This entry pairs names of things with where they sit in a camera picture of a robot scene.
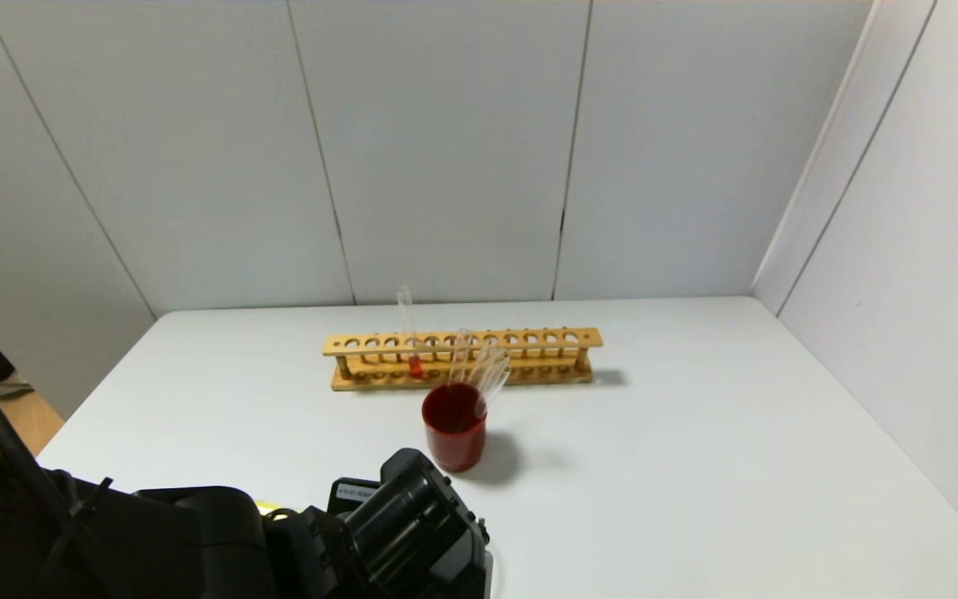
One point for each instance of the empty glass test tube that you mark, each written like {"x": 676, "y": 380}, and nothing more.
{"x": 461, "y": 358}
{"x": 491, "y": 387}
{"x": 486, "y": 366}

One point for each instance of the red plastic cup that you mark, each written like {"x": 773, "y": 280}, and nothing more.
{"x": 456, "y": 433}

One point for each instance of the wooden test tube rack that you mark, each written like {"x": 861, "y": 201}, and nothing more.
{"x": 545, "y": 337}

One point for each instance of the grey shoe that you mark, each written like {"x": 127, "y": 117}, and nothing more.
{"x": 12, "y": 387}

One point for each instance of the test tube with red pigment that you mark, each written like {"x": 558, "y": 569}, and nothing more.
{"x": 407, "y": 320}

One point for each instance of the test tube with yellow pigment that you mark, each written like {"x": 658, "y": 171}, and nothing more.
{"x": 267, "y": 507}

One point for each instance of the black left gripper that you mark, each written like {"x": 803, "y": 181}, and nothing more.
{"x": 352, "y": 492}

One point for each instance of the orange and black left arm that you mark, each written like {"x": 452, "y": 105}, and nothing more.
{"x": 155, "y": 549}

